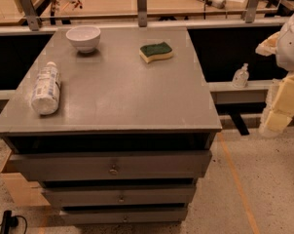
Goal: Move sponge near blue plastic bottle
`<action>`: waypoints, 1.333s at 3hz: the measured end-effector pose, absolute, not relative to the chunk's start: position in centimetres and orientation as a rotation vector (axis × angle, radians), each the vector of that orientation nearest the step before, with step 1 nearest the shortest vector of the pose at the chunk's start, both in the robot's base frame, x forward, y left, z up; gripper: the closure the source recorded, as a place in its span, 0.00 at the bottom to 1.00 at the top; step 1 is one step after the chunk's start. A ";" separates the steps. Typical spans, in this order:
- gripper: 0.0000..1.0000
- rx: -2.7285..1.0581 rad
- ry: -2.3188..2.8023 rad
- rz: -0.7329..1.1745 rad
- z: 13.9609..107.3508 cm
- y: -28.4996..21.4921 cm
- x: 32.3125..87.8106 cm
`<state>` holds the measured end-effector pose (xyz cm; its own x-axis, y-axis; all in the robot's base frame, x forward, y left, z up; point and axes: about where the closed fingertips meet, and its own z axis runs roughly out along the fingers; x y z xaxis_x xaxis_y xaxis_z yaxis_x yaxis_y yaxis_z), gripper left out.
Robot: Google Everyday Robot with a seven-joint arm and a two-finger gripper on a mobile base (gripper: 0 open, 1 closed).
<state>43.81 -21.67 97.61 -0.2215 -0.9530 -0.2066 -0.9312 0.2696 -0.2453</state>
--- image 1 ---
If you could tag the grey drawer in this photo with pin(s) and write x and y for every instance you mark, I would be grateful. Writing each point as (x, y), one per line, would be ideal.
(119, 196)
(111, 165)
(134, 215)

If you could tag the cardboard box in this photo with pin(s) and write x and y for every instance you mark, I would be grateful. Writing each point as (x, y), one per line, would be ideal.
(24, 193)

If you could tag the metal railing bracket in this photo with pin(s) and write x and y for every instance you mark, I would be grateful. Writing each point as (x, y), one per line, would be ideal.
(142, 12)
(249, 13)
(31, 16)

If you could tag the green and yellow sponge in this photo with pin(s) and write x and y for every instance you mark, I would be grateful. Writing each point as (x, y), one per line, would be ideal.
(157, 51)

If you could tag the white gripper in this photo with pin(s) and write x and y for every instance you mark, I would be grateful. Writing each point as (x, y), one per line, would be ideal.
(291, 46)

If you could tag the bottom grey drawer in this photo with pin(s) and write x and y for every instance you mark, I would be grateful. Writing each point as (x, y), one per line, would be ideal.
(134, 215)

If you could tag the grey drawer cabinet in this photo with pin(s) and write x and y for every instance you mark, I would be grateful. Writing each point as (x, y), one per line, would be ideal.
(113, 101)

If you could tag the plastic bottle lying down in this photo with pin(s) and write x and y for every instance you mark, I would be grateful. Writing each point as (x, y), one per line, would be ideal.
(46, 91)

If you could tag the clear soap dispenser bottle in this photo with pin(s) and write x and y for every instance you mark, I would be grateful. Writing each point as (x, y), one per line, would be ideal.
(241, 76)

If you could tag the top grey drawer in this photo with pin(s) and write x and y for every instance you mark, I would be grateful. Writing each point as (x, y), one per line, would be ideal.
(111, 165)

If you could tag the middle metal railing bracket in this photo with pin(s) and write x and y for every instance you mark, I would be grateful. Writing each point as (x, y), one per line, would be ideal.
(142, 12)

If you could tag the white ceramic bowl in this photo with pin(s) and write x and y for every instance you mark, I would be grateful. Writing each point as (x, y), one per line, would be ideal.
(84, 38)

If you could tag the right metal railing bracket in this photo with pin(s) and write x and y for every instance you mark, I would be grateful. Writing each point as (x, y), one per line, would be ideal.
(249, 13)

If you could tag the left metal railing bracket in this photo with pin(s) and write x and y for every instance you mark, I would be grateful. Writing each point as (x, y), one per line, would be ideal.
(31, 16)

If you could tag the middle grey drawer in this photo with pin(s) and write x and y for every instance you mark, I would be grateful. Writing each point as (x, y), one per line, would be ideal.
(119, 196)

